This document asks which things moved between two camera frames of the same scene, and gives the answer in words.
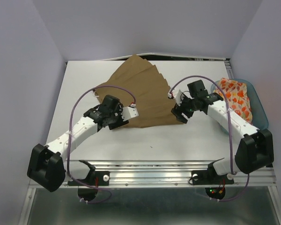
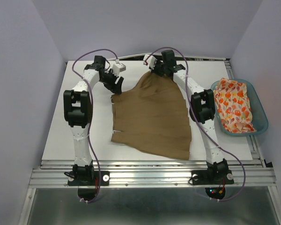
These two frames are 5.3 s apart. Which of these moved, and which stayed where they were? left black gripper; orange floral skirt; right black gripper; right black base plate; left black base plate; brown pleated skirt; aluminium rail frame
Moved: brown pleated skirt; right black gripper; left black gripper
Stayed: right black base plate; orange floral skirt; left black base plate; aluminium rail frame
